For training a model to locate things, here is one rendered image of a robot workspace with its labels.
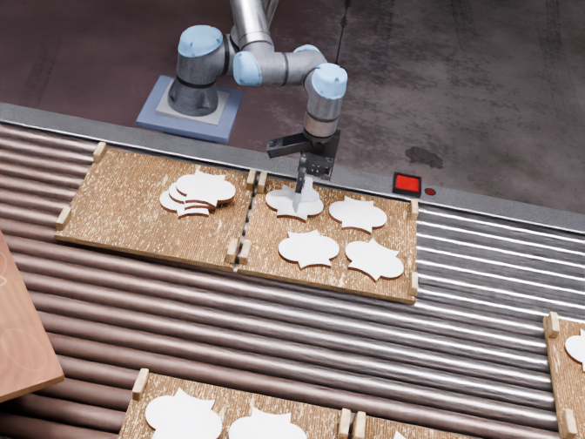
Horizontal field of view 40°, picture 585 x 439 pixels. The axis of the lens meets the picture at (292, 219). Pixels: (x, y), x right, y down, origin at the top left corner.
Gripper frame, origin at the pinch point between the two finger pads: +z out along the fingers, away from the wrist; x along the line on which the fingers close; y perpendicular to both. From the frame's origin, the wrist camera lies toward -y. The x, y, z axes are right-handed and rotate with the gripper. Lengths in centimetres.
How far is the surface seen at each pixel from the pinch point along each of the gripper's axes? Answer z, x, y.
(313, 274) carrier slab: 3.5, -23.3, 7.3
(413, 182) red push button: 3.6, 19.6, 30.7
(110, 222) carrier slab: 4.7, -18.1, -41.1
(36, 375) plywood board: -6, -71, -39
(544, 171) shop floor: 94, 177, 121
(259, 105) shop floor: 98, 190, -24
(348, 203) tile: 2.1, 3.3, 13.5
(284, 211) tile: 2.5, -4.3, -2.0
